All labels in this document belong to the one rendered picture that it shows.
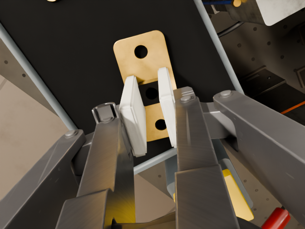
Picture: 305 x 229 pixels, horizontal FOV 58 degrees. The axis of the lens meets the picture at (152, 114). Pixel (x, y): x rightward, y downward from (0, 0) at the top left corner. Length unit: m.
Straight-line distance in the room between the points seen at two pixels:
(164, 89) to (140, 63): 0.06
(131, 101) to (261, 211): 0.83
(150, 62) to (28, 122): 1.45
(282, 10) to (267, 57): 0.46
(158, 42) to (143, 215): 1.67
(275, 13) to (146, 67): 0.13
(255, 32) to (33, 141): 1.30
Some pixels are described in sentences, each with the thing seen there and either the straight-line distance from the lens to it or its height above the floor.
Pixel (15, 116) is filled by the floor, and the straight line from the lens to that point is 1.65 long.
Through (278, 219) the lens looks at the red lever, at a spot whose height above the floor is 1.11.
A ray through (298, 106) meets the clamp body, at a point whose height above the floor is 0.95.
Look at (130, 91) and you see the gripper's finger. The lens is 0.17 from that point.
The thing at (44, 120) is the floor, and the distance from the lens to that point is 1.59.
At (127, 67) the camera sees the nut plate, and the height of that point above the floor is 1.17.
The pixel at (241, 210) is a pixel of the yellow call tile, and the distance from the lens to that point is 0.29.
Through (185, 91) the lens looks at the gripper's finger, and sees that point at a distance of 0.16.
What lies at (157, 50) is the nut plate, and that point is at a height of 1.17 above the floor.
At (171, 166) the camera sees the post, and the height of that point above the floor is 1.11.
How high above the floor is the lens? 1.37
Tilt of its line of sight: 69 degrees down
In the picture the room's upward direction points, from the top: 179 degrees clockwise
